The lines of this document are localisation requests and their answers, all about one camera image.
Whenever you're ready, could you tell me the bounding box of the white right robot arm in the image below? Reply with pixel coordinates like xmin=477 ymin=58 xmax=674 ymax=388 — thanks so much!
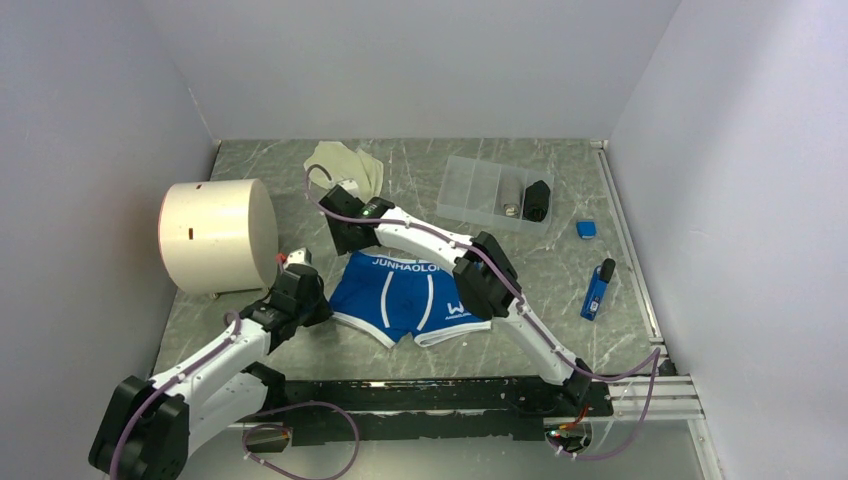
xmin=314 ymin=187 xmax=611 ymax=415

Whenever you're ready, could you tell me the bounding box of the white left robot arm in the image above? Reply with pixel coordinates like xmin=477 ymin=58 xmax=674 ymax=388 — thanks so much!
xmin=88 ymin=263 xmax=331 ymax=479

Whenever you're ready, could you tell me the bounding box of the cream yellow underwear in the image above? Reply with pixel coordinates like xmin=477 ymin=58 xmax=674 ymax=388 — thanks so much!
xmin=303 ymin=141 xmax=384 ymax=202

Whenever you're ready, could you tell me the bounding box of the grey rolled underwear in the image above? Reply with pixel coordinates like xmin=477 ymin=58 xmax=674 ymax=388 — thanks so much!
xmin=498 ymin=173 xmax=525 ymax=218

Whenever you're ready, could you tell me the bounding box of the black striped rolled underwear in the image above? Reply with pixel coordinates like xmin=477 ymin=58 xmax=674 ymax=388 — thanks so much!
xmin=522 ymin=180 xmax=551 ymax=223

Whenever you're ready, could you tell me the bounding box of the cream cylindrical container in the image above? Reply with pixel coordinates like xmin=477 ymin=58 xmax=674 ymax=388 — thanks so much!
xmin=158 ymin=179 xmax=279 ymax=295

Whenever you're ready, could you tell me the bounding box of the clear plastic divided tray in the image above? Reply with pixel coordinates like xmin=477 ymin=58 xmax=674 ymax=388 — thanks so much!
xmin=436 ymin=155 xmax=556 ymax=235

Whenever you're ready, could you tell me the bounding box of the small blue block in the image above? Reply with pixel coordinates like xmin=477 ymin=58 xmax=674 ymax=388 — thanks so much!
xmin=575 ymin=220 xmax=597 ymax=239

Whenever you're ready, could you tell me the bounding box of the blue black handheld device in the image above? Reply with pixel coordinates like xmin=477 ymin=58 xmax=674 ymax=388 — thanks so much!
xmin=580 ymin=258 xmax=616 ymax=321

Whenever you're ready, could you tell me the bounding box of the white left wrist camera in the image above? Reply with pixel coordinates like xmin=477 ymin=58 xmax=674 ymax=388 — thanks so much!
xmin=276 ymin=248 xmax=312 ymax=270

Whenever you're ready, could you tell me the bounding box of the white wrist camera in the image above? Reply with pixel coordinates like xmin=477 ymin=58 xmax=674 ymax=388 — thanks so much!
xmin=276 ymin=248 xmax=312 ymax=270
xmin=337 ymin=178 xmax=361 ymax=198

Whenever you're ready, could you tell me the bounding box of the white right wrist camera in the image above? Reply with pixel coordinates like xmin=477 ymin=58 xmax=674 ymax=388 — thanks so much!
xmin=337 ymin=178 xmax=361 ymax=198

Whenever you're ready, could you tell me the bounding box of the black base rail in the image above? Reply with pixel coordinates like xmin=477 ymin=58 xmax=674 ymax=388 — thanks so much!
xmin=245 ymin=362 xmax=614 ymax=446

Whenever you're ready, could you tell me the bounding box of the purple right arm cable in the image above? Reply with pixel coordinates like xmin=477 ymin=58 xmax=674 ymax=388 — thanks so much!
xmin=304 ymin=164 xmax=664 ymax=463

